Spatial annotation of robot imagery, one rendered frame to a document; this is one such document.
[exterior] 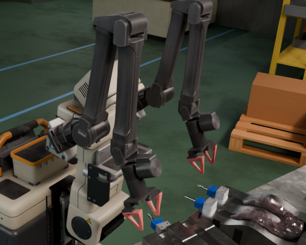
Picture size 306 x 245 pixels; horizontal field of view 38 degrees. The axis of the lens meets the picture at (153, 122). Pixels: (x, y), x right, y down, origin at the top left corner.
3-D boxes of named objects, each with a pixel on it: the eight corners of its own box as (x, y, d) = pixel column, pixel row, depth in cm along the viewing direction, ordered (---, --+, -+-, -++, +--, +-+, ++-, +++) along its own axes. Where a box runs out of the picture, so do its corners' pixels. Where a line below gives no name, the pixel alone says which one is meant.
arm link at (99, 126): (78, 120, 147) (68, 126, 142) (98, 110, 140) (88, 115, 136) (91, 145, 147) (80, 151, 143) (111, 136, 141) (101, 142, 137)
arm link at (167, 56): (183, -12, 160) (170, -9, 152) (216, 0, 155) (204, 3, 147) (156, 96, 182) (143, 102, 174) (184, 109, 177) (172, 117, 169)
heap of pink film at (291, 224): (227, 219, 166) (229, 202, 163) (245, 199, 180) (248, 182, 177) (294, 249, 154) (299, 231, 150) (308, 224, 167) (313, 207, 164)
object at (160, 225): (142, 221, 170) (143, 210, 168) (153, 218, 173) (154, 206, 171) (160, 241, 160) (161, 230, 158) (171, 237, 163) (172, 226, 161)
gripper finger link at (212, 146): (222, 161, 177) (215, 139, 176) (214, 167, 172) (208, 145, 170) (207, 162, 181) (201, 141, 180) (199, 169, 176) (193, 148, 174)
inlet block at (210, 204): (181, 204, 178) (182, 193, 176) (187, 199, 182) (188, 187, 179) (210, 217, 172) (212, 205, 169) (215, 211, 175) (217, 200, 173)
